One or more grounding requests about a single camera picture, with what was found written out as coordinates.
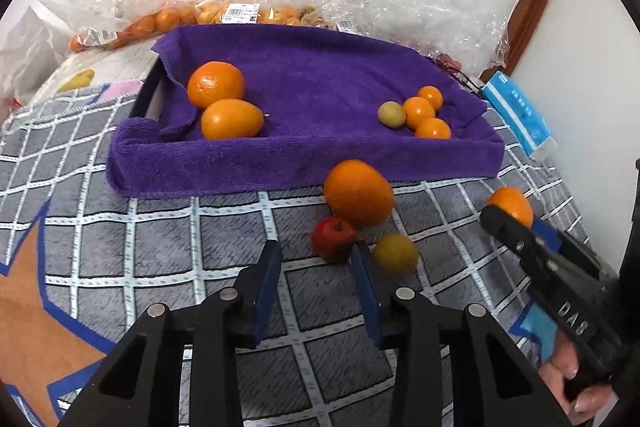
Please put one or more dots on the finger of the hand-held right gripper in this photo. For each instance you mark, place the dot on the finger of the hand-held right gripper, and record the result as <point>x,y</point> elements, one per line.
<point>510,234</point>
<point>550,237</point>

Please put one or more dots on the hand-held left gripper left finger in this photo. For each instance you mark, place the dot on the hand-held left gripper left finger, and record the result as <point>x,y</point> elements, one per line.
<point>267,294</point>

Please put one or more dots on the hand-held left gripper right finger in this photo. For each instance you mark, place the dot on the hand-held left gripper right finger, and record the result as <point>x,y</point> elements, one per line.
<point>365,299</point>

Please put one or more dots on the small mandarin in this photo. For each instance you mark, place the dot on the small mandarin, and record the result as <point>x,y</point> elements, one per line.
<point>433,130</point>
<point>417,112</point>
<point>430,98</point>
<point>512,203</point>

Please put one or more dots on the small red apple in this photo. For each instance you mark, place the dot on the small red apple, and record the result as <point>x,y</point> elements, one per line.
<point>332,239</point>

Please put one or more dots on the oval orange citrus fruit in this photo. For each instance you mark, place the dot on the oval orange citrus fruit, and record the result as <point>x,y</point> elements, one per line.
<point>231,120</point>

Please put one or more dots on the black tray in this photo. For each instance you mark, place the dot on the black tray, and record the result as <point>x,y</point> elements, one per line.
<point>145,99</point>

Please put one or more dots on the bag of tan fruits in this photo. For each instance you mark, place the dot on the bag of tan fruits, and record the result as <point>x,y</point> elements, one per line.
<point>325,21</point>

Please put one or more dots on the person's right hand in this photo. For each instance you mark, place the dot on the person's right hand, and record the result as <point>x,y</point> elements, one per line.
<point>555,367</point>

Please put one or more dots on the yellow green fruit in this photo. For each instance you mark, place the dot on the yellow green fruit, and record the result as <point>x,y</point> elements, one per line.
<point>396,254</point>

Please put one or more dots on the large orange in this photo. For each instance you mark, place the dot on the large orange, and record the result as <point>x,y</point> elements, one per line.
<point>357,192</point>
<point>215,84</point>

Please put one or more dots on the blue tissue pack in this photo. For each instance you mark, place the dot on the blue tissue pack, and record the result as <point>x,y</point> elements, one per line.
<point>520,114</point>

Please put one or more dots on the grey plaid blanket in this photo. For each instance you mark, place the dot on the grey plaid blanket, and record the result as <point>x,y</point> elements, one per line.
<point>150,232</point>

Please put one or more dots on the small green fruit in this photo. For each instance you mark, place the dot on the small green fruit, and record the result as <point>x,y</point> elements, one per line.
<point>391,114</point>

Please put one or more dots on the metal carabiner keyring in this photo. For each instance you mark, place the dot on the metal carabiner keyring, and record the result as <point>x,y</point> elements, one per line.
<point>457,69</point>

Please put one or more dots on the purple towel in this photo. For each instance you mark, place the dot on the purple towel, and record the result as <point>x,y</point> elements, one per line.
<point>310,72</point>

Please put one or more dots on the crinkled clear plastic bag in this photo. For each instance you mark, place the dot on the crinkled clear plastic bag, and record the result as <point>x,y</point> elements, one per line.
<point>425,2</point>

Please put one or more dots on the fruit-printed cardboard box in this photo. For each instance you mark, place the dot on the fruit-printed cardboard box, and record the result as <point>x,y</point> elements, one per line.
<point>117,67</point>

